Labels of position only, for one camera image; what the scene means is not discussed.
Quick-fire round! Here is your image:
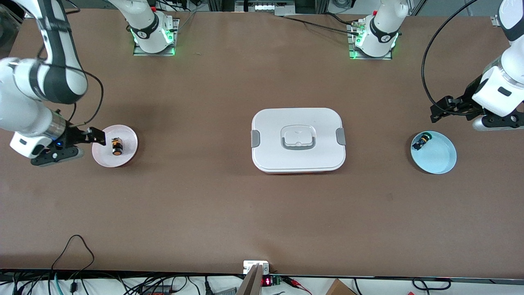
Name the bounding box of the black coiled cable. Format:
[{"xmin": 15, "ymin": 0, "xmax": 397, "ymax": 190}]
[{"xmin": 411, "ymin": 277, "xmax": 452, "ymax": 292}]

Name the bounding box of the aluminium bar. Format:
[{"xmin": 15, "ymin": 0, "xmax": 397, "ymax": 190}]
[{"xmin": 237, "ymin": 263, "xmax": 263, "ymax": 295}]

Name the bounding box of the pink round plate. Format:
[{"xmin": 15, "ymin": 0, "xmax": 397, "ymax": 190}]
[{"xmin": 92, "ymin": 125, "xmax": 138, "ymax": 168}]

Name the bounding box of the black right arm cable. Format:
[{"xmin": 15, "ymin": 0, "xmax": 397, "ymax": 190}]
[{"xmin": 37, "ymin": 41, "xmax": 105, "ymax": 125}]

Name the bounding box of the light blue round plate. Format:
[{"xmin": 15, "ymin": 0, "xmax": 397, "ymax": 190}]
[{"xmin": 411, "ymin": 131, "xmax": 457, "ymax": 175}]

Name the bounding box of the small white electronics box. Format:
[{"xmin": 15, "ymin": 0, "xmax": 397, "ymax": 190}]
[{"xmin": 243, "ymin": 261, "xmax": 270, "ymax": 275}]

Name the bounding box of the brown cardboard box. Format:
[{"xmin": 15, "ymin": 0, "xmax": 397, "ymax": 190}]
[{"xmin": 325, "ymin": 279, "xmax": 357, "ymax": 295}]

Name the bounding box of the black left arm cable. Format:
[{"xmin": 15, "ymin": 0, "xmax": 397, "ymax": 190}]
[{"xmin": 422, "ymin": 0, "xmax": 479, "ymax": 108}]

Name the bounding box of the black cable on table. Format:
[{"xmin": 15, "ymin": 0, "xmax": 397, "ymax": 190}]
[{"xmin": 282, "ymin": 15, "xmax": 361, "ymax": 36}]

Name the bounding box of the green push-button switch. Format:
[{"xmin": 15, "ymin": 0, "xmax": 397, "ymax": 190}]
[{"xmin": 412, "ymin": 132, "xmax": 434, "ymax": 151}]

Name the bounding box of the red clip lead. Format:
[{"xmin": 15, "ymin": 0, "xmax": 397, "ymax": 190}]
[{"xmin": 282, "ymin": 275, "xmax": 312, "ymax": 295}]

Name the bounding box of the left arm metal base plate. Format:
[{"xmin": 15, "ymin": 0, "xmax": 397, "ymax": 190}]
[{"xmin": 348, "ymin": 23, "xmax": 393, "ymax": 61}]

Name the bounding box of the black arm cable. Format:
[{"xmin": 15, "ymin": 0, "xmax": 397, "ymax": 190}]
[
  {"xmin": 422, "ymin": 0, "xmax": 479, "ymax": 108},
  {"xmin": 37, "ymin": 41, "xmax": 105, "ymax": 125}
]

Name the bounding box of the white lit device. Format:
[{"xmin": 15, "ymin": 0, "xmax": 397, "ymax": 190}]
[{"xmin": 235, "ymin": 0, "xmax": 296, "ymax": 17}]

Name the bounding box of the black looped cable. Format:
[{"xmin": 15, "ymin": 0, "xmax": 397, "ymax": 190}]
[{"xmin": 50, "ymin": 234, "xmax": 95, "ymax": 274}]

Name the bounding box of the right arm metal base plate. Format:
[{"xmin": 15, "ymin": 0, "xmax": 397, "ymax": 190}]
[{"xmin": 133, "ymin": 18, "xmax": 180, "ymax": 57}]

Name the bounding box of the white lunch box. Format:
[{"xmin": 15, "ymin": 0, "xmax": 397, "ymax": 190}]
[{"xmin": 251, "ymin": 108, "xmax": 347, "ymax": 174}]

